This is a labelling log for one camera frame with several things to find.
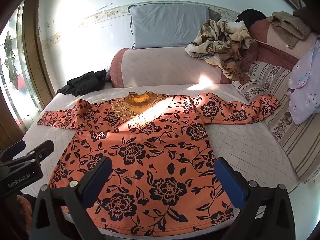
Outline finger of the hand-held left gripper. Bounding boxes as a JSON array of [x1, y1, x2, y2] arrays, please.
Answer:
[[15, 141, 55, 167], [0, 140, 26, 163]]

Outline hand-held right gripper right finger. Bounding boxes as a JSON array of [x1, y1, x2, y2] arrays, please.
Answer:
[[214, 157, 295, 240]]

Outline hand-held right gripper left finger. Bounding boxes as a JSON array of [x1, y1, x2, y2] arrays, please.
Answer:
[[29, 156, 113, 240]]

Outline orange floral shirt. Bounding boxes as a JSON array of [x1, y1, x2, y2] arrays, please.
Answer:
[[37, 91, 280, 237]]

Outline orange cloth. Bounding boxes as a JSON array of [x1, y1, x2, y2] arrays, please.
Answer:
[[16, 194, 33, 222]]

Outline quilted white bed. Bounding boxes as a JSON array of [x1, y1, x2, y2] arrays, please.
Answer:
[[37, 82, 303, 230]]

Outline stained glass door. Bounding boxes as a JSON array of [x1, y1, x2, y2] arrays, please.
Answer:
[[0, 0, 42, 135]]

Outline striped floral cushion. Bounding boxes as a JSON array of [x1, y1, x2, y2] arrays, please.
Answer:
[[231, 60, 320, 184]]

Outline black cloth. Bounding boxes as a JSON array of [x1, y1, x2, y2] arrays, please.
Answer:
[[57, 70, 108, 97]]

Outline lilac floral garment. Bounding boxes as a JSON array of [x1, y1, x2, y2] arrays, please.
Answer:
[[286, 36, 320, 125]]

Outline pink rolled quilt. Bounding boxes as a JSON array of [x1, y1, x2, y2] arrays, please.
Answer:
[[110, 44, 233, 88]]

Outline brown floral blanket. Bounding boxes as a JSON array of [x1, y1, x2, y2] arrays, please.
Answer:
[[185, 19, 253, 84]]

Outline pink folded quilt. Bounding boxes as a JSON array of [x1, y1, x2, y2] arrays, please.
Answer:
[[246, 17, 318, 68]]

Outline brown fleece garment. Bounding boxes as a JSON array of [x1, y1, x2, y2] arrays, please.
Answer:
[[266, 11, 312, 49]]

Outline black garment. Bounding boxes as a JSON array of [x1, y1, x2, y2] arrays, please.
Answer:
[[235, 9, 267, 28]]

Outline grey pillow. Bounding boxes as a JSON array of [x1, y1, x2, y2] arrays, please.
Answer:
[[129, 4, 222, 50]]

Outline dark brown cloth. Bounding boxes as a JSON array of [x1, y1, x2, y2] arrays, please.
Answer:
[[293, 5, 313, 32]]

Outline wooden door frame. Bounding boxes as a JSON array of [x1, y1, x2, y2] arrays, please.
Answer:
[[22, 0, 56, 105]]

